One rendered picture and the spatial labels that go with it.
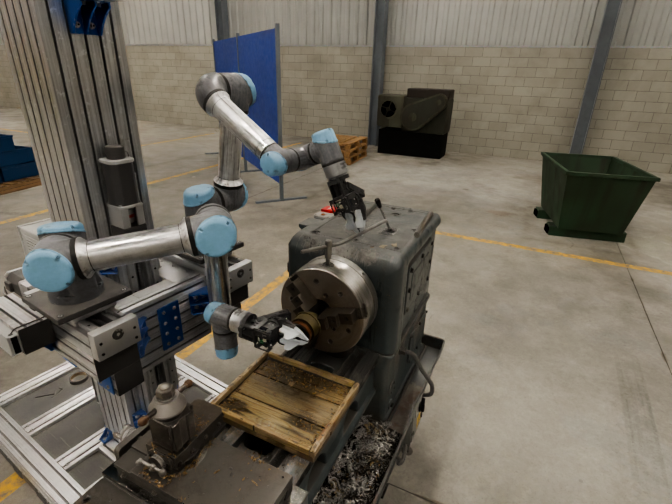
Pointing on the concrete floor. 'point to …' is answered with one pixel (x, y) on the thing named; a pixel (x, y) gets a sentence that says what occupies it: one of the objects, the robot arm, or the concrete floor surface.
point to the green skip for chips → (591, 195)
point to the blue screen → (270, 82)
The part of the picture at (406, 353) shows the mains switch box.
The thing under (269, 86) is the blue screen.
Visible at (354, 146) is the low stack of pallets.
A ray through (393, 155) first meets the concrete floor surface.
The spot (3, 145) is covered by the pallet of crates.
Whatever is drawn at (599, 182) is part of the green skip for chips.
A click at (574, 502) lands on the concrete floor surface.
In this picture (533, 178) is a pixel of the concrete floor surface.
